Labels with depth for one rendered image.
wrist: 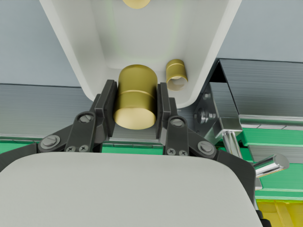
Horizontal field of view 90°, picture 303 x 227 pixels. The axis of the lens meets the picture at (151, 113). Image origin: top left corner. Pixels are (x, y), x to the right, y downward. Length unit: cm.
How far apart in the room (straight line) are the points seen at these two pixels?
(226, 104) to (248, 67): 10
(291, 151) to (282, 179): 5
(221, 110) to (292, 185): 11
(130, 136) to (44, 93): 22
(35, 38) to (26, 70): 9
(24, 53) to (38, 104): 10
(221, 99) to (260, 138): 7
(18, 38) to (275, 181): 43
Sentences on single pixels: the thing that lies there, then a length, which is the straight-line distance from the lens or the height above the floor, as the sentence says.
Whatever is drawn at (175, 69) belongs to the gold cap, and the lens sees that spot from 26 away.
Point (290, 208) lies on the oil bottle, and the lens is 39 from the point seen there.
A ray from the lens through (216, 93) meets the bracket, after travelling 25.
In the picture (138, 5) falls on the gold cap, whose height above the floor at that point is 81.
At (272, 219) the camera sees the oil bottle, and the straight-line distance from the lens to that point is 36.
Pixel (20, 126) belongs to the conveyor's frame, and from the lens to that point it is 38.
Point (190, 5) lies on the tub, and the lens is 24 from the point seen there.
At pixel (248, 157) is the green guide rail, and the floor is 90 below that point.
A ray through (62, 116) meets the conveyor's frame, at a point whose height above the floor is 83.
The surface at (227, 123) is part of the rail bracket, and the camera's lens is 21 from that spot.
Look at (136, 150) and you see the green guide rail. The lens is 30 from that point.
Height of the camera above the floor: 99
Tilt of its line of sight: 34 degrees down
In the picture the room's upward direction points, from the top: 178 degrees counter-clockwise
